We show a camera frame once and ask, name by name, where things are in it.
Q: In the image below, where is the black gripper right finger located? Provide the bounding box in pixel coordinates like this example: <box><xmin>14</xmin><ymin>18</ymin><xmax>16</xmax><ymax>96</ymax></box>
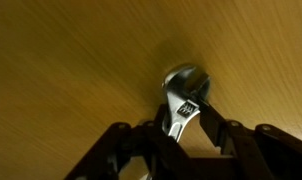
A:
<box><xmin>192</xmin><ymin>100</ymin><xmax>302</xmax><ymax>180</ymax></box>

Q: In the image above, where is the silver adjustable spanner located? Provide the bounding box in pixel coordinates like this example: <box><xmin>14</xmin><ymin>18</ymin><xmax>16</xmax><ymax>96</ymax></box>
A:
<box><xmin>162</xmin><ymin>65</ymin><xmax>211</xmax><ymax>141</ymax></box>

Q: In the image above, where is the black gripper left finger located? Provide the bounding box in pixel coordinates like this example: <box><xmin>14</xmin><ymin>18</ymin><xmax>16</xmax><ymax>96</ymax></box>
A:
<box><xmin>64</xmin><ymin>104</ymin><xmax>188</xmax><ymax>180</ymax></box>

